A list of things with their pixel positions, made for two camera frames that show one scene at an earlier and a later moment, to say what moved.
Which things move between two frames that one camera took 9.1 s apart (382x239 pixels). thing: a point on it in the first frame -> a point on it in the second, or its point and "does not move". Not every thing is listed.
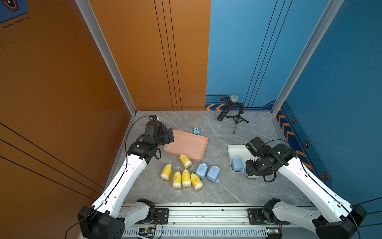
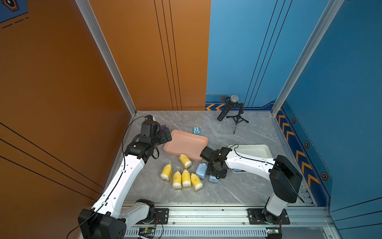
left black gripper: x=165 y=139 does not move
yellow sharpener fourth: x=196 y=181 does not move
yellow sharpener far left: x=166 y=172 does not move
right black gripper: x=249 y=170 -> x=219 y=176
